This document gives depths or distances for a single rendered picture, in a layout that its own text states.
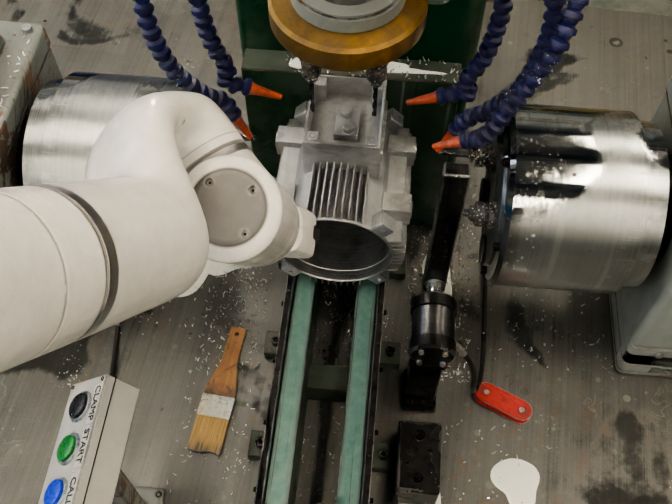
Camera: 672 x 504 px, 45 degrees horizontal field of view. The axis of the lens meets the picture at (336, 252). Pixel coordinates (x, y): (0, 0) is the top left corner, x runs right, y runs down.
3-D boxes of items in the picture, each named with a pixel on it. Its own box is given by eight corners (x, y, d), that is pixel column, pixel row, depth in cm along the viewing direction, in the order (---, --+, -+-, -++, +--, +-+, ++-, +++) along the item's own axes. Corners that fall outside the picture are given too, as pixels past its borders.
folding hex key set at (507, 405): (470, 400, 121) (472, 395, 120) (479, 383, 123) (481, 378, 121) (524, 428, 119) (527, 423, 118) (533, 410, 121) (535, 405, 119)
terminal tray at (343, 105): (312, 109, 116) (311, 73, 110) (386, 115, 115) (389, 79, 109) (301, 176, 110) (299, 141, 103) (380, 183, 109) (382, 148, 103)
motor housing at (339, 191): (288, 172, 129) (282, 89, 113) (408, 183, 128) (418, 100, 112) (269, 281, 119) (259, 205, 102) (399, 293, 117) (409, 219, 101)
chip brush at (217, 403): (224, 326, 128) (223, 324, 127) (255, 332, 127) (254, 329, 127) (186, 451, 117) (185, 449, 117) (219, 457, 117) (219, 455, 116)
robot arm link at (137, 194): (-124, 145, 46) (153, 136, 75) (29, 378, 45) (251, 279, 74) (-28, 44, 43) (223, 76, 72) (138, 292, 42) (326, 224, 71)
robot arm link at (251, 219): (184, 202, 75) (240, 284, 75) (144, 185, 62) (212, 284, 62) (258, 150, 75) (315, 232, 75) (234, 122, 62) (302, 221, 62)
